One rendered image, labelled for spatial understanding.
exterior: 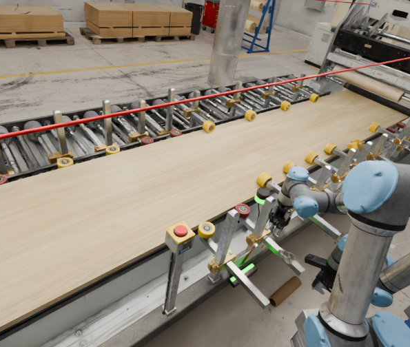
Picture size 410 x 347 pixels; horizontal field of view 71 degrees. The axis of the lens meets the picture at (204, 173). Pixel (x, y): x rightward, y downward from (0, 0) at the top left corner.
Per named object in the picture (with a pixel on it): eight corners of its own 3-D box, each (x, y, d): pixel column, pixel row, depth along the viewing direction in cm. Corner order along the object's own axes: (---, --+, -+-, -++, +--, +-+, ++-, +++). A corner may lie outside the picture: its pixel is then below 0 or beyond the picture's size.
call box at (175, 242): (192, 248, 98) (196, 234, 93) (176, 258, 94) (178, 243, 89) (180, 235, 101) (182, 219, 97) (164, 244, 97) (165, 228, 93)
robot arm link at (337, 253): (367, 253, 103) (343, 244, 105) (353, 270, 110) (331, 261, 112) (365, 237, 109) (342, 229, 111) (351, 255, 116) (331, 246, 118)
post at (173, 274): (176, 310, 125) (187, 246, 97) (166, 317, 122) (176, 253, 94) (169, 302, 127) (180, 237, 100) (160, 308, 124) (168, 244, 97)
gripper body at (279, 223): (264, 223, 120) (273, 202, 113) (271, 211, 126) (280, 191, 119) (282, 232, 118) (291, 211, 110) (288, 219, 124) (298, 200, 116)
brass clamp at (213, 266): (235, 262, 137) (237, 256, 134) (213, 277, 129) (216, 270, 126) (226, 253, 140) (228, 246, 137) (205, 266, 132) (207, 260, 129)
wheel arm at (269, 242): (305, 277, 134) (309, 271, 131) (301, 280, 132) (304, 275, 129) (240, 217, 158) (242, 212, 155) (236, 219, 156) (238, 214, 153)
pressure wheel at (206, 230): (211, 237, 147) (215, 222, 140) (211, 249, 141) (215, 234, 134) (196, 235, 147) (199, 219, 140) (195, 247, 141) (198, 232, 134)
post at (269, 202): (250, 261, 157) (277, 199, 128) (245, 265, 155) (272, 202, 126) (245, 257, 159) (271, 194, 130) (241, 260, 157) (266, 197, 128)
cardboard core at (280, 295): (302, 281, 219) (278, 303, 201) (299, 287, 223) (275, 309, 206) (294, 274, 223) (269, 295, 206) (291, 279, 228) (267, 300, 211)
